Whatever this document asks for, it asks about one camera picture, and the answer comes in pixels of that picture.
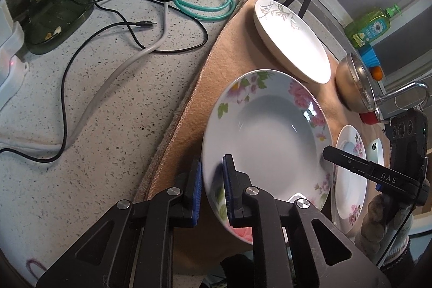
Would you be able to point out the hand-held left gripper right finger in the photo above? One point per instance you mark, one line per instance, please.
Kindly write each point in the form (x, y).
(229, 188)

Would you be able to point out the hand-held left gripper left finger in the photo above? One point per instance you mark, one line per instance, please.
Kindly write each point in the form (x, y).
(196, 188)

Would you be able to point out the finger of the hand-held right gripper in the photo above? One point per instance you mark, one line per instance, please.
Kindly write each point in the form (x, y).
(344, 159)

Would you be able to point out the light blue bowl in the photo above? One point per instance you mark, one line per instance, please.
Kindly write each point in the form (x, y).
(376, 154)

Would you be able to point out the large floral plate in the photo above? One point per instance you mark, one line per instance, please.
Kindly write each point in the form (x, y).
(270, 139)

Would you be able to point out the white plate grey leaf print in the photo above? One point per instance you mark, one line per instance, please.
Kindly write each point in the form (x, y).
(297, 45)

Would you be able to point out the person's right hand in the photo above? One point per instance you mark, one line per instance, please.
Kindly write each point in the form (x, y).
(374, 219)

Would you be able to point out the small floral plate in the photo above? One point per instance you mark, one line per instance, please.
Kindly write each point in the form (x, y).
(349, 197)

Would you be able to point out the red round object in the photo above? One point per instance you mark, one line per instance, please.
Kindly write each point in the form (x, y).
(368, 117)

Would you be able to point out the chrome faucet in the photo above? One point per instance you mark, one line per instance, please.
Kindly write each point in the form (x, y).
(395, 95)

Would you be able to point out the orange fruit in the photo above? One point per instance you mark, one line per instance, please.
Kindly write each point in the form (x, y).
(377, 73)

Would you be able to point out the steel bowl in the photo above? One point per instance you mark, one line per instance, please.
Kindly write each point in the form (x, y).
(351, 85)

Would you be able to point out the blue ribbed cup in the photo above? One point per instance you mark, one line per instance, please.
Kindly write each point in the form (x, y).
(368, 55)

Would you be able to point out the green dish soap bottle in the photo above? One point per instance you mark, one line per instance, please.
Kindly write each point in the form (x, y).
(369, 24)

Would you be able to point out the tan felt mat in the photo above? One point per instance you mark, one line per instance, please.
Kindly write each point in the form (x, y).
(216, 48)

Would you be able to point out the dark green tray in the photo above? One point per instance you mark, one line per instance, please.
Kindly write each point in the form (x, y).
(67, 11)

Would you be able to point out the white power strip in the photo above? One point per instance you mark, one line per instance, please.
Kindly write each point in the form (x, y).
(10, 38)

